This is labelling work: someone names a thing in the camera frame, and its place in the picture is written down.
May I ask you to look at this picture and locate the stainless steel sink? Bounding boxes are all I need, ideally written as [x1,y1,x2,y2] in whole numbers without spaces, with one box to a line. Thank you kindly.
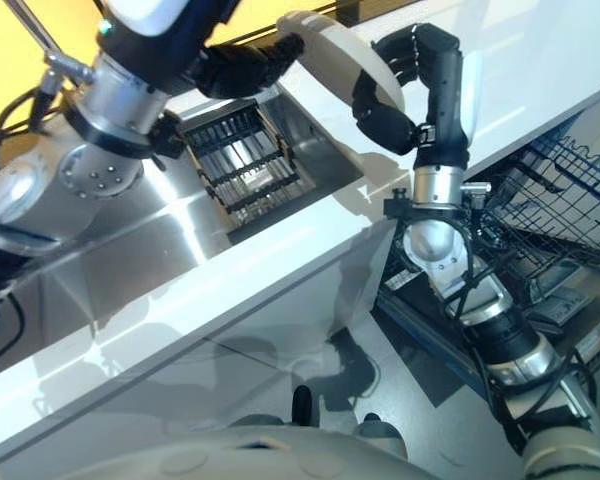
[0,92,367,372]

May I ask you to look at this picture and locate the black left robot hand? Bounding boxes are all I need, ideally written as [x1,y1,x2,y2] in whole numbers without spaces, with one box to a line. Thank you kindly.
[96,0,307,100]

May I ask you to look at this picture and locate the round beige plate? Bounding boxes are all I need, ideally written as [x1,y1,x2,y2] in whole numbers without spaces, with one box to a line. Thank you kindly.
[275,9,407,114]

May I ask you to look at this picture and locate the black cable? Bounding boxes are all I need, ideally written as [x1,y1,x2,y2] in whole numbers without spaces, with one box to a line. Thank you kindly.
[0,74,64,186]

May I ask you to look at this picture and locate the dark wire dishwasher rack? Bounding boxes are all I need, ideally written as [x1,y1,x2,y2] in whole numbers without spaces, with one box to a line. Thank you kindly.
[479,132,600,275]

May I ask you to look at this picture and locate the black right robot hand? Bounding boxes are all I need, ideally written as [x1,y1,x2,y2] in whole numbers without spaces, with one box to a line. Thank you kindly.
[351,22,484,169]

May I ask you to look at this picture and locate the black dish rack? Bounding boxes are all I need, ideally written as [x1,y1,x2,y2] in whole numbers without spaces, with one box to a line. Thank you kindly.
[178,99,318,227]

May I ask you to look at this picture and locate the dark robot foot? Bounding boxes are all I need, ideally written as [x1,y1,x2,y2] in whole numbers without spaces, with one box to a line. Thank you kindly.
[290,384,315,427]

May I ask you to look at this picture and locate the grey robot torso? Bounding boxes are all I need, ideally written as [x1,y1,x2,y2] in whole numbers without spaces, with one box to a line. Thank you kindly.
[54,418,481,480]

